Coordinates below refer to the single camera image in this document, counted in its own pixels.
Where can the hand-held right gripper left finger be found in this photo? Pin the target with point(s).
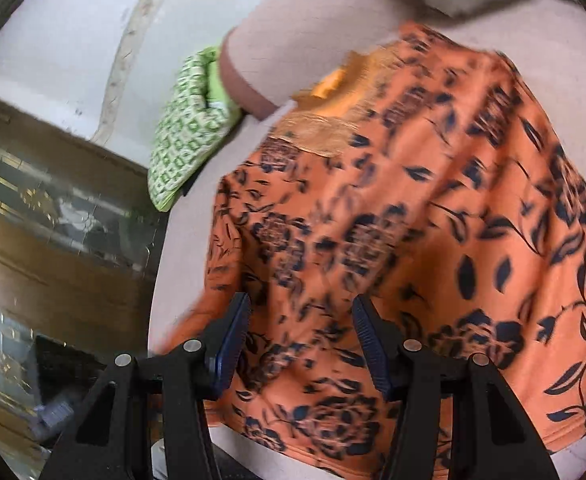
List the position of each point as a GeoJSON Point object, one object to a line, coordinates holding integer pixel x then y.
{"type": "Point", "coordinates": [233, 341]}

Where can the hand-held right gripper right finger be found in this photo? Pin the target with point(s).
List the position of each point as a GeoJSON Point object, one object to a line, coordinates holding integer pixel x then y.
{"type": "Point", "coordinates": [370, 342]}

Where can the orange floral garment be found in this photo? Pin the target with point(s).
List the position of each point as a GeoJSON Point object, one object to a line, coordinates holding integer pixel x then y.
{"type": "Point", "coordinates": [423, 200]}

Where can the black box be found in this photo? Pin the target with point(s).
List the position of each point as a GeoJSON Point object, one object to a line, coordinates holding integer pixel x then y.
{"type": "Point", "coordinates": [63, 365]}

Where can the wooden glass cabinet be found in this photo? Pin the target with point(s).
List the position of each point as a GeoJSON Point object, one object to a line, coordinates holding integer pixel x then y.
{"type": "Point", "coordinates": [73, 210]}

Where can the green patterned cloth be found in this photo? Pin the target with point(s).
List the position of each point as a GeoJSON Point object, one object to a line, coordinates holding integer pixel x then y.
{"type": "Point", "coordinates": [188, 130]}

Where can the pinkish bolster pillow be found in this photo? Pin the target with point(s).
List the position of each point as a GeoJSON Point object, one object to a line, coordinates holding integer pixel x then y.
{"type": "Point", "coordinates": [293, 30]}

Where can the pinkish quilted bed cover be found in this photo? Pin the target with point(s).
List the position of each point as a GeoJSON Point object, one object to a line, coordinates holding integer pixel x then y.
{"type": "Point", "coordinates": [553, 55]}

